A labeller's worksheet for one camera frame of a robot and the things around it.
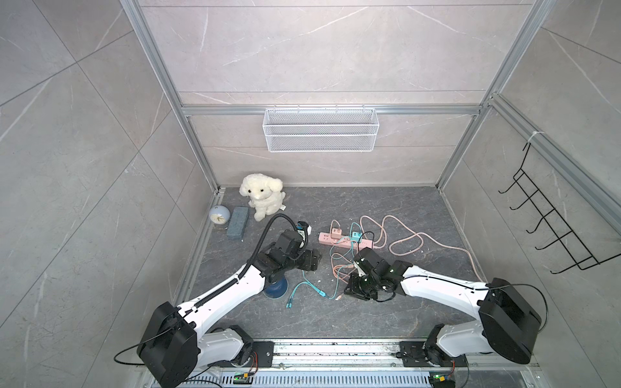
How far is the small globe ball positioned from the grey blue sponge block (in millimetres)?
21

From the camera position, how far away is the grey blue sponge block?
1.01 metres

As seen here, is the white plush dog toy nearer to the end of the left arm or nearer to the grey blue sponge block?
the grey blue sponge block

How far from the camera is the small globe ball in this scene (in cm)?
102

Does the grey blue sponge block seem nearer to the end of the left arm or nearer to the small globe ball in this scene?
the small globe ball

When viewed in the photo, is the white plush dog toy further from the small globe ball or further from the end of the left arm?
the end of the left arm
